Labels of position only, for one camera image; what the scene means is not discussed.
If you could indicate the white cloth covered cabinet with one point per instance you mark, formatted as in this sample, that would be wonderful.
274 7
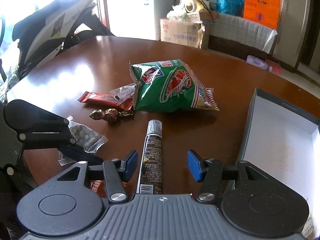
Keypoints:
240 37

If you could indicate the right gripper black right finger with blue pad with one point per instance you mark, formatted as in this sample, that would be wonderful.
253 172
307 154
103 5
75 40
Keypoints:
208 172

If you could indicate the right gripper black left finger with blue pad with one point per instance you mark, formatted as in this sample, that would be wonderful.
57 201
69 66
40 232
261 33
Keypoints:
116 172

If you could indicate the orange paper bag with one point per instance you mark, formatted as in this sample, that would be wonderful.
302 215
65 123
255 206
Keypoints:
265 12

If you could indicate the brown cardboard box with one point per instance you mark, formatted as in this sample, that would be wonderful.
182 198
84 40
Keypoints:
192 34

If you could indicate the dark chocolate stick tube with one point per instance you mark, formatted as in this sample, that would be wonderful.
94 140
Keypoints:
150 179

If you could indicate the red flat object on floor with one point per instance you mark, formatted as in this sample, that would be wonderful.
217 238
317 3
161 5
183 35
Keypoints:
273 66

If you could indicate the black white folded stroller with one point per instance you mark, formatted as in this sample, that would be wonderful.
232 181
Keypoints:
53 29

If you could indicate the dark box with white interior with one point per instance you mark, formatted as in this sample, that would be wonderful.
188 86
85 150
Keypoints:
283 140

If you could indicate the green shrimp cracker bag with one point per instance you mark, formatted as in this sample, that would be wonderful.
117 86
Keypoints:
167 86

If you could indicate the red chocolate bar wrapper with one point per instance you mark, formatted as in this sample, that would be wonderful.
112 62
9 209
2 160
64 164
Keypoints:
105 100

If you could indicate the white plastic bags pile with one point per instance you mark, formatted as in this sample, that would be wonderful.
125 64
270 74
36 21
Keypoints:
178 12

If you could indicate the clear bag of round candies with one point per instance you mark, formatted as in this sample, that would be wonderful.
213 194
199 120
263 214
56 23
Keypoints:
88 139

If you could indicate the white mini fridge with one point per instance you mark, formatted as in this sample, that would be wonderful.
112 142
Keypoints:
137 18

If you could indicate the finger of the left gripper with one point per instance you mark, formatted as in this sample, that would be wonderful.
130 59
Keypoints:
75 153
36 126

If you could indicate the gold foil candy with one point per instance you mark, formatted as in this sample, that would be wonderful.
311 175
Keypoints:
110 115

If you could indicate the small cardboard box with tape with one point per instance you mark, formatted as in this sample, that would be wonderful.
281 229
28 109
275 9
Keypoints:
206 16

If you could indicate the purple detergent bottle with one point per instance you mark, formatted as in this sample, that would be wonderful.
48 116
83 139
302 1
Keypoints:
258 63

